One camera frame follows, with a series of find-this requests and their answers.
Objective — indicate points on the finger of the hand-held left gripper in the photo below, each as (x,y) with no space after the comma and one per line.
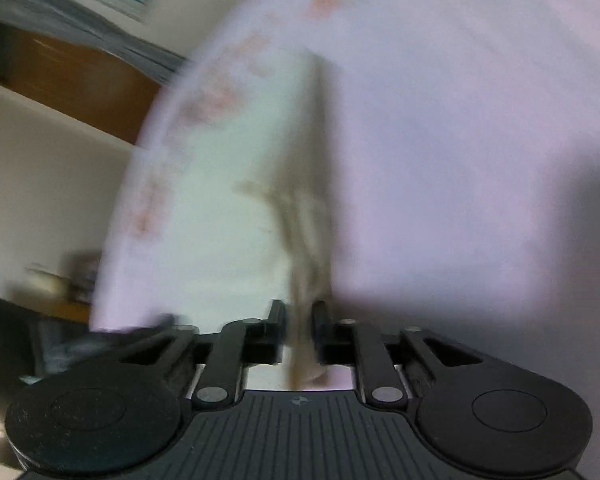
(157,322)

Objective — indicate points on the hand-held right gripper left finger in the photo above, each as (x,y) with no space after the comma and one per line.
(276,332)

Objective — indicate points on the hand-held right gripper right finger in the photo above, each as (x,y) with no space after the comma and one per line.
(321,335)

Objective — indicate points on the cream knitted sweater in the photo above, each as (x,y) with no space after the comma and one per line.
(230,235)

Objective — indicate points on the dark small box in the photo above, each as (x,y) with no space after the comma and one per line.
(86,277)

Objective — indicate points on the wooden side table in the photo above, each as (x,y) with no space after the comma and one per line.
(55,311)

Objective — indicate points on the pale small container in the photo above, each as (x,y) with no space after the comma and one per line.
(50,285)

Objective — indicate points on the dark cabinet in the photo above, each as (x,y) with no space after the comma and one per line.
(2,360)

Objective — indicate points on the pink floral bedsheet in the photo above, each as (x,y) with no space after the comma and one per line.
(455,135)

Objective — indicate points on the brown wooden door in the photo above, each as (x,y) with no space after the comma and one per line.
(80,80)

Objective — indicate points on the grey curtain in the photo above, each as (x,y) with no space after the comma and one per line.
(80,25)

